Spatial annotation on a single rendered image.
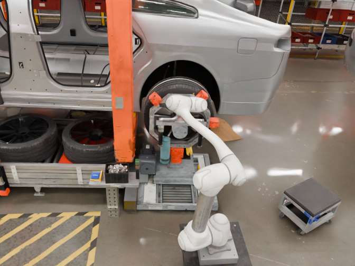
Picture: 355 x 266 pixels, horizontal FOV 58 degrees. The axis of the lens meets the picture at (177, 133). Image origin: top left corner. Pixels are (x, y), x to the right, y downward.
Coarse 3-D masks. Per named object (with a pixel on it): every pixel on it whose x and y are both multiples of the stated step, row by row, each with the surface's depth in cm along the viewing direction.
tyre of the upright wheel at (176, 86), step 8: (168, 80) 290; (176, 80) 287; (184, 80) 288; (192, 80) 294; (152, 88) 297; (160, 88) 283; (168, 88) 278; (176, 88) 277; (184, 88) 278; (192, 88) 279; (200, 88) 288; (160, 96) 281; (208, 96) 292; (144, 104) 300; (152, 104) 285; (208, 104) 288; (144, 112) 291; (144, 120) 295; (152, 136) 305
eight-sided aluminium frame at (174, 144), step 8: (168, 96) 273; (192, 96) 276; (152, 112) 280; (208, 112) 282; (152, 120) 286; (208, 120) 288; (152, 128) 290; (208, 128) 292; (176, 144) 301; (184, 144) 302; (192, 144) 302
